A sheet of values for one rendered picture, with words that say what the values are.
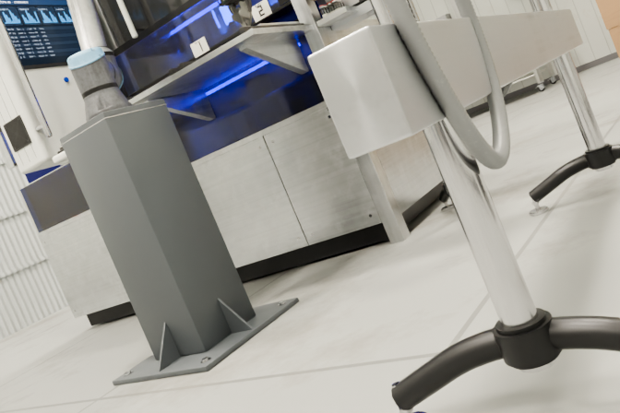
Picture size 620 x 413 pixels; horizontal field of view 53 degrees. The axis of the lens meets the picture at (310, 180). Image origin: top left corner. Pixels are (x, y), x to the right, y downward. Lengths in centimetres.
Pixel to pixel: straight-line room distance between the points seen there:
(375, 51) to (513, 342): 43
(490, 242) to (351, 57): 32
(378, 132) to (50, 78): 221
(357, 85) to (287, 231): 198
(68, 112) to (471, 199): 213
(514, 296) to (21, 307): 513
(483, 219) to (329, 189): 165
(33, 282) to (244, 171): 346
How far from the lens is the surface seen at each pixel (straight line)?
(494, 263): 84
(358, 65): 65
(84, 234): 344
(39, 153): 261
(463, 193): 82
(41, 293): 582
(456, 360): 93
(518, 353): 87
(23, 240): 584
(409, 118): 64
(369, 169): 235
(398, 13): 69
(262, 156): 257
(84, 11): 227
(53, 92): 273
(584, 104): 194
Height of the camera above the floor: 46
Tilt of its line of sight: 3 degrees down
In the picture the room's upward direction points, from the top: 23 degrees counter-clockwise
